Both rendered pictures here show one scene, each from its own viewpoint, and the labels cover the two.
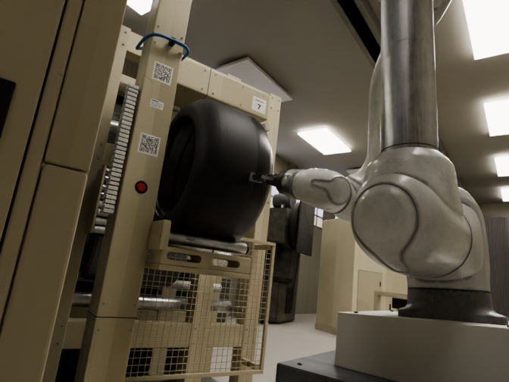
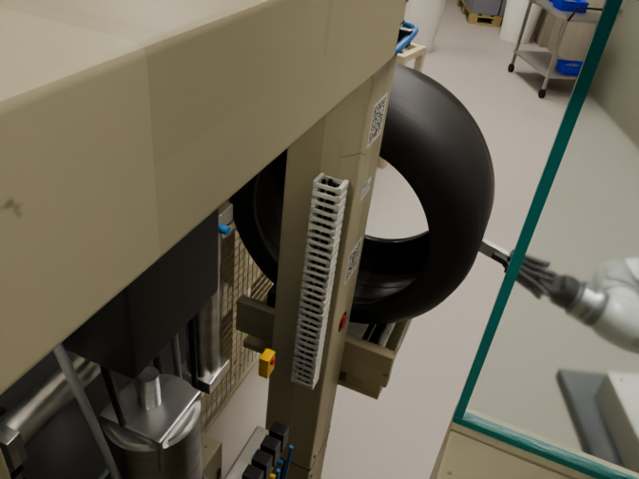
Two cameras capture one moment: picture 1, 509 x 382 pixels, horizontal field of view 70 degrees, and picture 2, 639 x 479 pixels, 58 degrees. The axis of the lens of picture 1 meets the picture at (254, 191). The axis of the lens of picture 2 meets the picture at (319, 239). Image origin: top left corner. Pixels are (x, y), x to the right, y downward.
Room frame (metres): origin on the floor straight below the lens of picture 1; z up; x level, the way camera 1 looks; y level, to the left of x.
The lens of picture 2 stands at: (0.60, 1.00, 1.88)
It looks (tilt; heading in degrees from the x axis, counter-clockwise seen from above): 35 degrees down; 322
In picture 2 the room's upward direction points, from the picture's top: 7 degrees clockwise
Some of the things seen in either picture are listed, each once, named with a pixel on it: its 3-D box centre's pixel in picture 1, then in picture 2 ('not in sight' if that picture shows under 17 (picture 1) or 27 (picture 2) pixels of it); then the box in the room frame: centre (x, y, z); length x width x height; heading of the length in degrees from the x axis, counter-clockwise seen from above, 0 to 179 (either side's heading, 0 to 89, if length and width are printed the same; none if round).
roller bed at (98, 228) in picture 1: (117, 204); not in sight; (1.67, 0.63, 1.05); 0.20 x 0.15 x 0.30; 123
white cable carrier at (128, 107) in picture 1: (121, 148); (317, 291); (1.24, 0.49, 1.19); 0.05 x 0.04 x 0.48; 33
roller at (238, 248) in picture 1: (207, 242); (390, 313); (1.36, 0.15, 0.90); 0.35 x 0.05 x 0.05; 123
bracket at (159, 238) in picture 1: (146, 236); (312, 338); (1.37, 0.38, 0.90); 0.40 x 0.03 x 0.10; 33
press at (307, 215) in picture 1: (278, 253); not in sight; (7.39, -0.61, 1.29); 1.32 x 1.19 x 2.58; 140
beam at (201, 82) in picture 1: (210, 95); not in sight; (1.79, 0.29, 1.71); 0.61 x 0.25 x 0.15; 123
